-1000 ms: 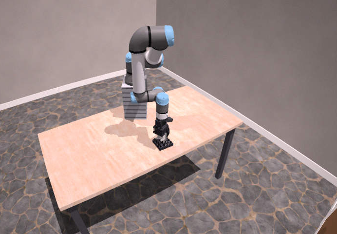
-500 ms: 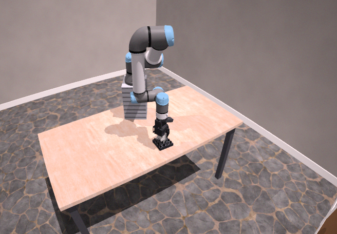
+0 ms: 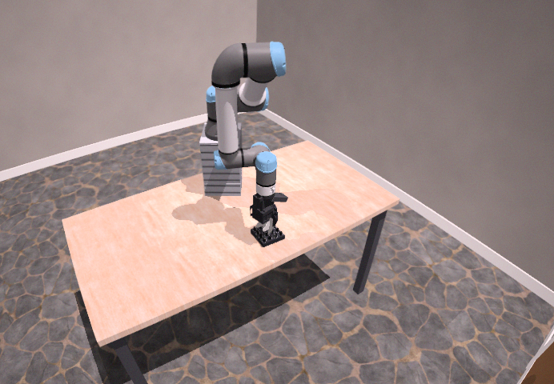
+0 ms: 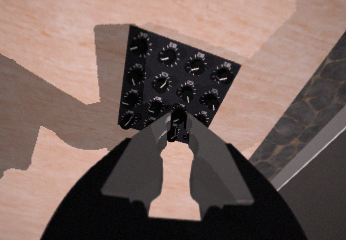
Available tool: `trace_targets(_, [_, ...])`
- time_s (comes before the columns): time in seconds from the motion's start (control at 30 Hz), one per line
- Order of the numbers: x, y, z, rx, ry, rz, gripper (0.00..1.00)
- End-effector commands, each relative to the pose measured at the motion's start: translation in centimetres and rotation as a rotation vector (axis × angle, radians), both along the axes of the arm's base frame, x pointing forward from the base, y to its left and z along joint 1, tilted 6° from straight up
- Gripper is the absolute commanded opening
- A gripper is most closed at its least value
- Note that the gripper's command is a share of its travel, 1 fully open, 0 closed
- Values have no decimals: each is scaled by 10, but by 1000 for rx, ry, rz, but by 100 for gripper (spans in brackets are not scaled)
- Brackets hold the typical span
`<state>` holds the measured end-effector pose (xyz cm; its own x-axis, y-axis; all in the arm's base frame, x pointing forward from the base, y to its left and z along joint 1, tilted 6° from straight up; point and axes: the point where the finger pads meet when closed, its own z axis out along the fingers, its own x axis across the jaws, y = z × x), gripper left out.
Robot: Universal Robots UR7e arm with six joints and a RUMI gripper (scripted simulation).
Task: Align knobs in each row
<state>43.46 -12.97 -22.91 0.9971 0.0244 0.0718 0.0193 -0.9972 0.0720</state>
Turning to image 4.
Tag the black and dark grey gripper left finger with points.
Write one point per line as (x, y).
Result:
(133, 170)

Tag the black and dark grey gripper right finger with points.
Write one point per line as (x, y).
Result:
(221, 176)

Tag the black knob box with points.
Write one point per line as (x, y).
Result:
(165, 75)

